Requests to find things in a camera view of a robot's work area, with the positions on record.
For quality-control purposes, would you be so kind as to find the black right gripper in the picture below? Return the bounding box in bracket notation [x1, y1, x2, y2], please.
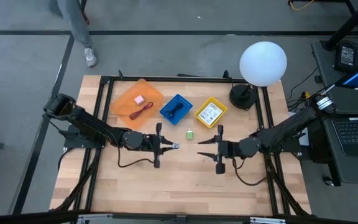
[196, 124, 241, 175]

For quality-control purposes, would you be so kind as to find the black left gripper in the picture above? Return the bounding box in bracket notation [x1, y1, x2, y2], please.
[142, 122, 180, 169]

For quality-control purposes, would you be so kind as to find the white printed packet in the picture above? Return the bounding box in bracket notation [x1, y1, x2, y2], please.
[198, 101, 224, 126]

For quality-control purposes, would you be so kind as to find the black USB cable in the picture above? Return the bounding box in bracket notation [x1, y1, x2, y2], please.
[167, 102, 185, 118]

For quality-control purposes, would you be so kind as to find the red cable bundle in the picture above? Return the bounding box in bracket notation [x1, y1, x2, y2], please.
[129, 101, 154, 121]

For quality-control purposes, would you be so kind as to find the blue plastic basket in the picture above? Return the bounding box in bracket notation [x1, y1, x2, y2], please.
[159, 93, 194, 126]

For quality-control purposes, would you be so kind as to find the yellow plastic basket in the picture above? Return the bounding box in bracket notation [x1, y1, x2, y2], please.
[194, 96, 229, 129]

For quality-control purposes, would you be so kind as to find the dark grey side desk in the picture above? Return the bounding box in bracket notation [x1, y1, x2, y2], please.
[311, 40, 358, 187]

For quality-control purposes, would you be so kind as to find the dark grey laptop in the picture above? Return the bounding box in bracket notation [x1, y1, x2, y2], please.
[331, 117, 358, 159]

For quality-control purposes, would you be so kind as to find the person's leg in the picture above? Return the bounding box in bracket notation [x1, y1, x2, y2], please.
[56, 0, 98, 68]

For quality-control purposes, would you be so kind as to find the black aluminium crossbar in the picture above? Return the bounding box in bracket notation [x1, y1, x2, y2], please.
[0, 210, 358, 224]

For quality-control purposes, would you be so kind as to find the black power adapter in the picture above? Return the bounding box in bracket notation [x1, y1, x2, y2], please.
[334, 42, 358, 73]

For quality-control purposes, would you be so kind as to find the black stand leg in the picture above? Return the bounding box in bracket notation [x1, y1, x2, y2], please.
[320, 0, 358, 52]

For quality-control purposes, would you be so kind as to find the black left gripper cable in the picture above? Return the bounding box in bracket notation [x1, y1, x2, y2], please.
[116, 146, 157, 169]

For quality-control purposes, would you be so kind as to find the black metal table frame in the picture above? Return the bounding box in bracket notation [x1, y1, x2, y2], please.
[50, 70, 313, 218]

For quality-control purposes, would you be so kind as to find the black lamp power cord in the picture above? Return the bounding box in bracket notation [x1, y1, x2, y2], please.
[286, 65, 319, 102]

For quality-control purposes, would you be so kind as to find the yellow floor cable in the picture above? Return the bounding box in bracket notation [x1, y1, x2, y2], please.
[288, 0, 316, 12]

